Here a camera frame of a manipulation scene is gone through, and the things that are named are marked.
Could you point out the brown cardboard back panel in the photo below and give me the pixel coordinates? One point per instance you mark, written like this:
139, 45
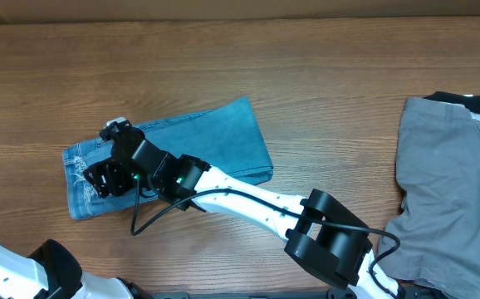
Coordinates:
69, 11

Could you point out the black folded garment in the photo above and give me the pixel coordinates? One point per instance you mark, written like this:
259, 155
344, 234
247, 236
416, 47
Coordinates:
471, 103

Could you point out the light blue denim jeans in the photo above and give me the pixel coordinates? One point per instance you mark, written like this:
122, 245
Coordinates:
227, 137

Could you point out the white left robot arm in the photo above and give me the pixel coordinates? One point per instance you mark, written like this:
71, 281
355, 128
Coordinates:
52, 272

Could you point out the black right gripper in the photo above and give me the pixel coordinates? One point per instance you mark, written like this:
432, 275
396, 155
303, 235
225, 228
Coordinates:
105, 172

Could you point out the grey folded garment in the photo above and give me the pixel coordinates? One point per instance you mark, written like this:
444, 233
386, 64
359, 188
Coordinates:
437, 165

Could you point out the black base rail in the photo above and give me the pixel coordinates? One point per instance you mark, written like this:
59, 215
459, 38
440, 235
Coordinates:
331, 293

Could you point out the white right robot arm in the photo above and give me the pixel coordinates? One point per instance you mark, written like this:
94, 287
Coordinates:
320, 234

